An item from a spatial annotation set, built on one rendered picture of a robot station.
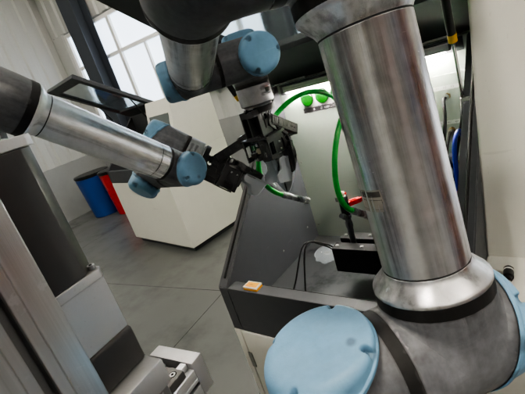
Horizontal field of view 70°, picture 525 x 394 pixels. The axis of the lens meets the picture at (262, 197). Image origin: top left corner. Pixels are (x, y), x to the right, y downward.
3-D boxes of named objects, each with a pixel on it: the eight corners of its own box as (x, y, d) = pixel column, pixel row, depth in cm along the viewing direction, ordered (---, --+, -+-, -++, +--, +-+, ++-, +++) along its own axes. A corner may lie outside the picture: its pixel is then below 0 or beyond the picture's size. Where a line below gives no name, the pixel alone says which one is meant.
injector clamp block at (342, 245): (342, 290, 117) (330, 247, 112) (355, 272, 124) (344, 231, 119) (465, 306, 95) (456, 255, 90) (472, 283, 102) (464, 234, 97)
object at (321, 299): (243, 330, 119) (226, 288, 114) (251, 321, 122) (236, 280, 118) (459, 386, 80) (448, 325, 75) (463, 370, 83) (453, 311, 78)
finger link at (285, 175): (277, 199, 87) (266, 162, 84) (290, 189, 91) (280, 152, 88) (288, 198, 85) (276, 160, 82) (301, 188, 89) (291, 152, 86)
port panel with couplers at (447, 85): (432, 182, 116) (416, 82, 107) (435, 178, 119) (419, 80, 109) (480, 180, 108) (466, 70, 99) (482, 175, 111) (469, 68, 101)
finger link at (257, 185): (269, 202, 103) (237, 188, 101) (277, 183, 103) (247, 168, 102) (270, 202, 99) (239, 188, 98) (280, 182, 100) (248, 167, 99)
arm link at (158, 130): (137, 151, 98) (151, 124, 101) (176, 169, 100) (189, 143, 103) (139, 138, 91) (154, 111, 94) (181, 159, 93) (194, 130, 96)
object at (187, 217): (120, 250, 467) (45, 90, 406) (189, 211, 536) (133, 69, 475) (176, 266, 374) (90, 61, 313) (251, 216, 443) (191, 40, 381)
